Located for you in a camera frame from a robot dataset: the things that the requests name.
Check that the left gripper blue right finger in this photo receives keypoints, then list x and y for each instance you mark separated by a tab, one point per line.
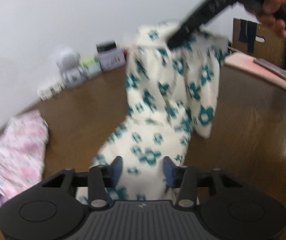
171	173

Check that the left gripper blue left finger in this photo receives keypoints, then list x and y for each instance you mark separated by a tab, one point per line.
116	168

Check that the cream green-flower garment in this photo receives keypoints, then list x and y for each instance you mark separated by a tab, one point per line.
170	95

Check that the person right hand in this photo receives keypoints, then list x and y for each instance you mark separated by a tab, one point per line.
266	17

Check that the brown cardboard box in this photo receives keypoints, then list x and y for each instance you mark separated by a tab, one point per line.
258	41

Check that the dark phone on pad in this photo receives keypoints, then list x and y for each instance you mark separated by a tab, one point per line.
271	68

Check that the white power strip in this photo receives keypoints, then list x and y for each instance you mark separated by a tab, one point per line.
51	91

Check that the pink floral garment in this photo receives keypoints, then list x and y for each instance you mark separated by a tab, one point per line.
22	152

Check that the white robot figurine speaker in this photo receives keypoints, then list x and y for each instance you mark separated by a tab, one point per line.
71	71

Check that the green white small boxes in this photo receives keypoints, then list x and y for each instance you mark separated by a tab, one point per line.
91	67

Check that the small black box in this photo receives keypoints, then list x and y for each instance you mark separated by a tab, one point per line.
106	46

